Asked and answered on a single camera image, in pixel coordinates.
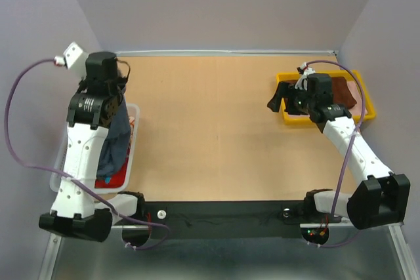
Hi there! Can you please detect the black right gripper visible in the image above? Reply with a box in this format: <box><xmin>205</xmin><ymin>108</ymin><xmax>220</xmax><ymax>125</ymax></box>
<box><xmin>266</xmin><ymin>81</ymin><xmax>315</xmax><ymax>115</ymax></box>

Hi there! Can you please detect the dark blue-grey towel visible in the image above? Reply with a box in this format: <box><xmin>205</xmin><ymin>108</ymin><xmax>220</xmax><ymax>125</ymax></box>
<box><xmin>96</xmin><ymin>99</ymin><xmax>131</xmax><ymax>178</ymax></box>

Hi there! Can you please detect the brown towel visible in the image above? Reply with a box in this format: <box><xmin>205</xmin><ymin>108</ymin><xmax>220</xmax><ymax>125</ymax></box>
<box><xmin>331</xmin><ymin>77</ymin><xmax>357</xmax><ymax>109</ymax></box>

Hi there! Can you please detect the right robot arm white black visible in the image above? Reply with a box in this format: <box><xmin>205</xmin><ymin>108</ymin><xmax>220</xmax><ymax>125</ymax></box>
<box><xmin>267</xmin><ymin>73</ymin><xmax>410</xmax><ymax>230</ymax></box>

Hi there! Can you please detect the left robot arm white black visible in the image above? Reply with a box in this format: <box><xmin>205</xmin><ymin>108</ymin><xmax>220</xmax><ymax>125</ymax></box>
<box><xmin>39</xmin><ymin>51</ymin><xmax>146</xmax><ymax>242</ymax></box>

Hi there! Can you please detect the yellow plastic tray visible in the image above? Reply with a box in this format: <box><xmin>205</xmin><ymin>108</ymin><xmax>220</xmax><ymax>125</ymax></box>
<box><xmin>274</xmin><ymin>70</ymin><xmax>377</xmax><ymax>127</ymax></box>

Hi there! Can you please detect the orange white patterned towel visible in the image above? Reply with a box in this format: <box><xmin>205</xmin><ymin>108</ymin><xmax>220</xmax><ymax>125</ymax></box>
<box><xmin>126</xmin><ymin>115</ymin><xmax>136</xmax><ymax>160</ymax></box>

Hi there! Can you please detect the pink folded towel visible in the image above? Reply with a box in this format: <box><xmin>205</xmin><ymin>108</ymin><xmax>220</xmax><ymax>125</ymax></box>
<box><xmin>347</xmin><ymin>81</ymin><xmax>362</xmax><ymax>117</ymax></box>

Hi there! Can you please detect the red patterned towel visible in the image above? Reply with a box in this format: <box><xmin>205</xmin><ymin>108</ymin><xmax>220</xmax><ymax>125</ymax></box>
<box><xmin>94</xmin><ymin>160</ymin><xmax>129</xmax><ymax>189</ymax></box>

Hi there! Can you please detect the white plastic basket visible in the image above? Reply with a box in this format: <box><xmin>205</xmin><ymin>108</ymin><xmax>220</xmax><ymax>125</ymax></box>
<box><xmin>49</xmin><ymin>103</ymin><xmax>140</xmax><ymax>195</ymax></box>

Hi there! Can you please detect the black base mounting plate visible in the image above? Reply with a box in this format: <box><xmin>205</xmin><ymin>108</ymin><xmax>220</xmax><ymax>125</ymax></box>
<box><xmin>111</xmin><ymin>201</ymin><xmax>343</xmax><ymax>250</ymax></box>

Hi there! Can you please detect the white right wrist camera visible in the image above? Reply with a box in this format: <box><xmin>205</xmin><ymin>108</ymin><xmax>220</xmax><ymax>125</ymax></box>
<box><xmin>295</xmin><ymin>62</ymin><xmax>316</xmax><ymax>90</ymax></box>

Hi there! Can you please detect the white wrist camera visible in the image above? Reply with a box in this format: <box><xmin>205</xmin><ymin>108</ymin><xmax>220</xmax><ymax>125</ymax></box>
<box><xmin>54</xmin><ymin>42</ymin><xmax>89</xmax><ymax>79</ymax></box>
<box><xmin>295</xmin><ymin>62</ymin><xmax>316</xmax><ymax>90</ymax></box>

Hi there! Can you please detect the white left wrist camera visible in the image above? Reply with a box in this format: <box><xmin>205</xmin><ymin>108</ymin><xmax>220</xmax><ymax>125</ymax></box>
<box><xmin>54</xmin><ymin>42</ymin><xmax>89</xmax><ymax>79</ymax></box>

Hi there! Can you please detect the aluminium back rail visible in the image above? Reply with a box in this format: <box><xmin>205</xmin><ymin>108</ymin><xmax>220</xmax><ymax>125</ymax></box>
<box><xmin>116</xmin><ymin>49</ymin><xmax>337</xmax><ymax>57</ymax></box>

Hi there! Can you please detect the aluminium front rail frame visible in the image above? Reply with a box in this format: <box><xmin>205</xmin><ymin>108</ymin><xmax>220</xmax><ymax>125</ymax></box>
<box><xmin>52</xmin><ymin>201</ymin><xmax>404</xmax><ymax>229</ymax></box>

